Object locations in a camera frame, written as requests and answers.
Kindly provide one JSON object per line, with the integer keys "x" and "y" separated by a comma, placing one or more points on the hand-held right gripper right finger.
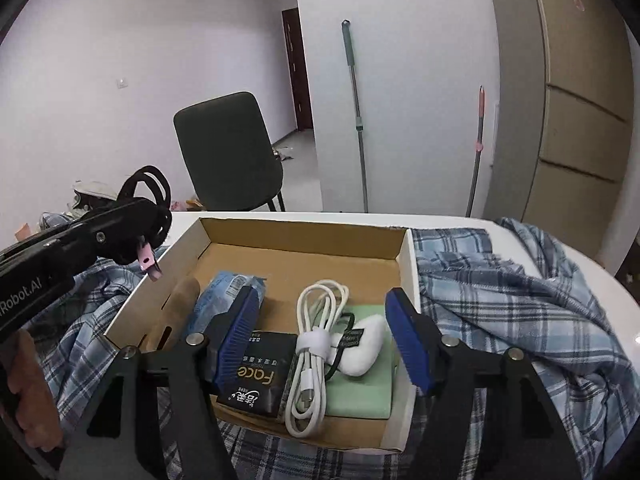
{"x": 410, "y": 340}

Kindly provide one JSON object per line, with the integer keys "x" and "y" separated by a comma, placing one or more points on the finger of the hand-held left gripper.
{"x": 115, "y": 230}

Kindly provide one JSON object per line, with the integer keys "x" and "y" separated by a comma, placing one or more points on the person's left hand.
{"x": 35, "y": 400}

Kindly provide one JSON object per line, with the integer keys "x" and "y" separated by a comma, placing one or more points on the green sticky note pad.
{"x": 360, "y": 400}

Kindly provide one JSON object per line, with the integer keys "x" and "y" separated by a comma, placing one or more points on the white plush pouch black loop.
{"x": 367, "y": 345}

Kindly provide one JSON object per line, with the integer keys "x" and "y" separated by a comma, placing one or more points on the beige refrigerator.
{"x": 575, "y": 85}

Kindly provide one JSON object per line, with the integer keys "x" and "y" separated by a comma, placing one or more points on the black chair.
{"x": 225, "y": 150}

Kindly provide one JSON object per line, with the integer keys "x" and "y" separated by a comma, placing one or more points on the dark brown door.
{"x": 297, "y": 70}

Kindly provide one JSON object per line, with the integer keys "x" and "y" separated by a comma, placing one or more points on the white cardboard box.
{"x": 300, "y": 260}

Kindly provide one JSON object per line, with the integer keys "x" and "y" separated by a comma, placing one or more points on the white wall switch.
{"x": 122, "y": 83}

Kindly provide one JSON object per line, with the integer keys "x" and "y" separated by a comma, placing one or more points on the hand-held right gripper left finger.
{"x": 240, "y": 330}

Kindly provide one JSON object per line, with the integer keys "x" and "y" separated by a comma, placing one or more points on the pink object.
{"x": 23, "y": 232}

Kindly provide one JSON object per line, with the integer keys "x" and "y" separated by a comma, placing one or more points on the pink fridge sticker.
{"x": 579, "y": 2}

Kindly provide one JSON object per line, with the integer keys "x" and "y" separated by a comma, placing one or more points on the black tissue packet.
{"x": 270, "y": 375}

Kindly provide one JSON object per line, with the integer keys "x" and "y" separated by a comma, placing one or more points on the round wooden disc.
{"x": 182, "y": 300}

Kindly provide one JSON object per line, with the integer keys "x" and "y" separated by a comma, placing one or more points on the blue tissue pack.
{"x": 220, "y": 290}

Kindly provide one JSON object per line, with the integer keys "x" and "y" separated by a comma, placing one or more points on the blue plaid cloth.
{"x": 500, "y": 285}

